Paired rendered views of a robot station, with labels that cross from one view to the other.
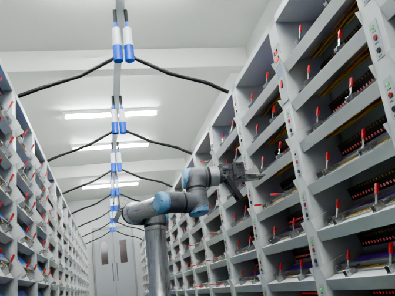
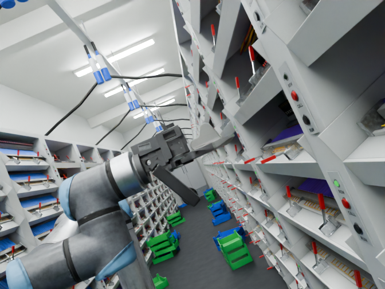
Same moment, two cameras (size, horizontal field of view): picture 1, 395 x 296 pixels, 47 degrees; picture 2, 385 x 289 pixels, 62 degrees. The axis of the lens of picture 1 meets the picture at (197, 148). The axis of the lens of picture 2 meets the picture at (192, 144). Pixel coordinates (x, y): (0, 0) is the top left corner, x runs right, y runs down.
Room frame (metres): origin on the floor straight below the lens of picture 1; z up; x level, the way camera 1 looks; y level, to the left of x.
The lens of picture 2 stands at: (1.38, -0.34, 0.97)
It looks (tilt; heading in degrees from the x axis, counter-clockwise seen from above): 4 degrees up; 12
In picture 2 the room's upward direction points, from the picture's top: 24 degrees counter-clockwise
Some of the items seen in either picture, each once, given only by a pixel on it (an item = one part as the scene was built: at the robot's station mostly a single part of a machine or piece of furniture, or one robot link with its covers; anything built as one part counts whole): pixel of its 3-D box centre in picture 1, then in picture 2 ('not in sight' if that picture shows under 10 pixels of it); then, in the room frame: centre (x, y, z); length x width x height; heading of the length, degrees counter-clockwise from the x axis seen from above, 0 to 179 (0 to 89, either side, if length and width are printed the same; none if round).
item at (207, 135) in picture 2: (255, 171); (209, 135); (2.04, -0.25, 1.01); 0.09 x 0.03 x 0.06; 95
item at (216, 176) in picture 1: (214, 176); (130, 173); (2.02, -0.06, 1.01); 0.10 x 0.05 x 0.09; 13
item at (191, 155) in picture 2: (245, 177); (193, 154); (2.03, -0.20, 0.99); 0.09 x 0.05 x 0.02; 95
